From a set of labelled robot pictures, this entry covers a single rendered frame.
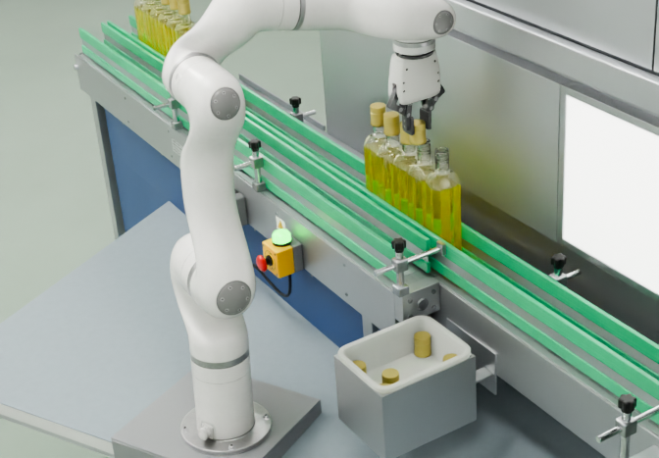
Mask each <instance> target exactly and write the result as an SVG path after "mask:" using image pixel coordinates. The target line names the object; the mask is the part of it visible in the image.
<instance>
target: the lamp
mask: <svg viewBox="0 0 659 458"><path fill-rule="evenodd" d="M272 238H273V240H272V242H273V245H274V246H276V247H285V246H288V245H289V244H290V243H291V235H290V232H289V231H288V230H287V229H277V230H275V231H274V233H273V235H272Z"/></svg>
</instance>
